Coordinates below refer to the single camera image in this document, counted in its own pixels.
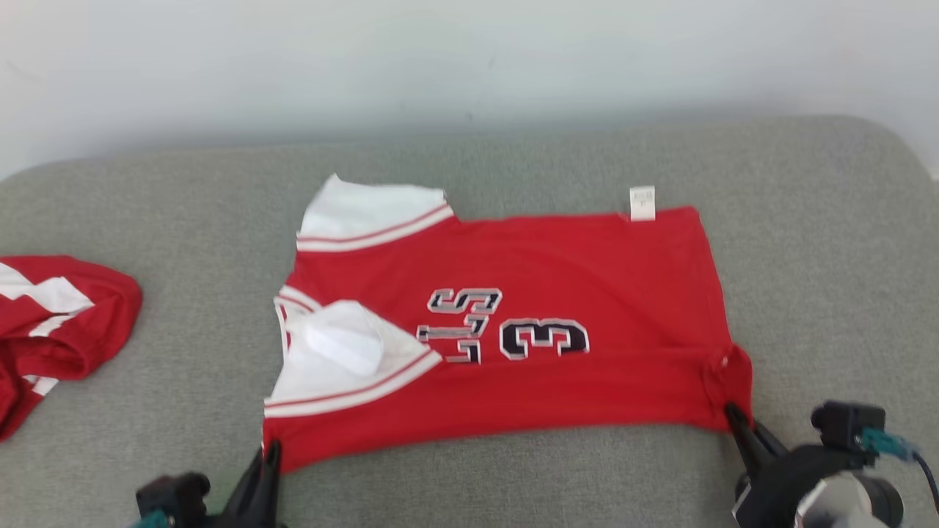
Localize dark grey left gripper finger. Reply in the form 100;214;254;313
257;440;284;528
220;449;269;528

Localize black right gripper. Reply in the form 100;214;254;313
725;402;868;528

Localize red shorts with white stripes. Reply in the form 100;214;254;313
0;255;143;441

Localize red Bulls basketball jersey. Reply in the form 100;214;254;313
263;174;754;474

